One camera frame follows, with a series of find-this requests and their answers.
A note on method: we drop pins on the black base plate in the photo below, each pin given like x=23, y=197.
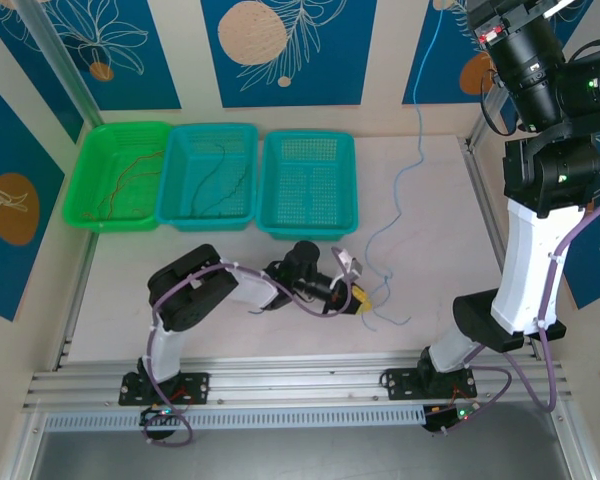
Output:
x=195, y=387
x=400, y=385

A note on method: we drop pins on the green plastic basket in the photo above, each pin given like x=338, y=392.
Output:
x=115, y=175

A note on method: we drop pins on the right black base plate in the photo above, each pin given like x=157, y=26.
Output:
x=400, y=385

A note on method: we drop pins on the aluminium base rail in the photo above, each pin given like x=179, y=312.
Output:
x=300, y=375

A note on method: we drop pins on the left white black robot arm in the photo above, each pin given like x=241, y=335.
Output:
x=165, y=350

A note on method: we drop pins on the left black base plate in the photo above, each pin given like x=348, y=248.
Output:
x=195, y=387

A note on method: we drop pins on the teal plastic basket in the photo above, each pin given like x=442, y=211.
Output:
x=305, y=180
x=205, y=165

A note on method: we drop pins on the black controller board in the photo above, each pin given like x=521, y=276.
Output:
x=440, y=420
x=152, y=415

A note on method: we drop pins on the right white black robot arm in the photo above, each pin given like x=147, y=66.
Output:
x=525, y=270

